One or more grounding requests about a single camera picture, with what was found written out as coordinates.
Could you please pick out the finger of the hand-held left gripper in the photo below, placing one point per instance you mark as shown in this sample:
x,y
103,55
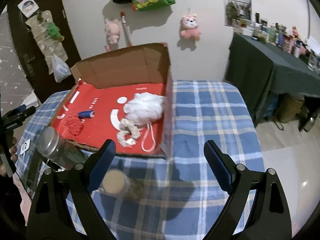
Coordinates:
x,y
22,108
26,114

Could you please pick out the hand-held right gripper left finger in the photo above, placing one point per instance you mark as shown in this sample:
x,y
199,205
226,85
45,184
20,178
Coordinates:
x,y
102,167

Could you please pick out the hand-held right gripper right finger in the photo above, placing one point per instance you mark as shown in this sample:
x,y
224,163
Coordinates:
x,y
217,167

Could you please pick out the red mesh bath pouf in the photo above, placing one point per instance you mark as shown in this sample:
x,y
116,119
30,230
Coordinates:
x,y
73,125

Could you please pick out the small blue fabric roll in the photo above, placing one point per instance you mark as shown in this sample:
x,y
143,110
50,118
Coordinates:
x,y
86,114

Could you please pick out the cardboard box red inside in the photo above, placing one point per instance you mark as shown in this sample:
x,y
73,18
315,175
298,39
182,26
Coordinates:
x,y
100,100

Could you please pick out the white mesh bath pouf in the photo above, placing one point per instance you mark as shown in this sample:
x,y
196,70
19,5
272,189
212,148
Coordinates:
x,y
145,108

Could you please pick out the person's left forearm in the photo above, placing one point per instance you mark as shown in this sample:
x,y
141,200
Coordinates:
x,y
10,200

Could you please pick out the person's left hand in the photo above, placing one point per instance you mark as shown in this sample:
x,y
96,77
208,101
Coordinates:
x,y
14,156

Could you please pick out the white board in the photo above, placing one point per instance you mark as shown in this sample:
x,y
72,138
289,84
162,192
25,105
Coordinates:
x,y
32,100

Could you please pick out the small clear jar yellow capsules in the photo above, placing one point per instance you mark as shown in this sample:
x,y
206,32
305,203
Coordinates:
x,y
115,182

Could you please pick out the white cartoon sticker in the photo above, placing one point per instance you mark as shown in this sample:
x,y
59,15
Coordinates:
x,y
25,146

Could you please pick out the blue plaid blanket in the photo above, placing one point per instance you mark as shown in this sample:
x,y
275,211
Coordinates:
x,y
200,130

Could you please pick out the large glass jar dark contents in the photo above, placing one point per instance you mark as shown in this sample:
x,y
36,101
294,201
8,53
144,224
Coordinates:
x,y
60,152

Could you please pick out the black flat board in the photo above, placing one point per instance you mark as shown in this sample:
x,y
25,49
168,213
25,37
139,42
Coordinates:
x,y
33,177

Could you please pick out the clear plastic bag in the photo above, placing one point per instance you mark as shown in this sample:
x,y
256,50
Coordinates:
x,y
60,70

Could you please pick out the beige hanging organizer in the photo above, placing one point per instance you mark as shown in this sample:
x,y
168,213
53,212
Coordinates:
x,y
42,40

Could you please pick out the dark brown door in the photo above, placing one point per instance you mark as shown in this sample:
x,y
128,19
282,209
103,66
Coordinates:
x,y
17,35

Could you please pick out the green plush toy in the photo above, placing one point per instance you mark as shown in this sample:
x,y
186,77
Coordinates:
x,y
53,30

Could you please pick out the olive green bag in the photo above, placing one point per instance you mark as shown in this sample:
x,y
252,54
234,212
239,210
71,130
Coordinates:
x,y
287,110

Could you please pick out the table with dark green cloth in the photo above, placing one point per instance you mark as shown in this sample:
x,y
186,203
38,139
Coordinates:
x,y
262,67

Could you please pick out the pink pig plush toy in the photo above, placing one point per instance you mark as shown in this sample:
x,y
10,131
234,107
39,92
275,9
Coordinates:
x,y
112,31

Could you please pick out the red-capped tube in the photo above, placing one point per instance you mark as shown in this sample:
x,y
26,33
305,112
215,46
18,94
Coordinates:
x,y
125,27

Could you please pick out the pink plush toy white face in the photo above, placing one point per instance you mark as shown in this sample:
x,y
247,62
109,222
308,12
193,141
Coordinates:
x,y
190,27

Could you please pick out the row of bottles and boxes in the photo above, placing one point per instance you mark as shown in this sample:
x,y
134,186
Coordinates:
x,y
287,40

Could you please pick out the wall rack with small items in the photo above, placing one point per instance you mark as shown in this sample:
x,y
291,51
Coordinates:
x,y
237,12

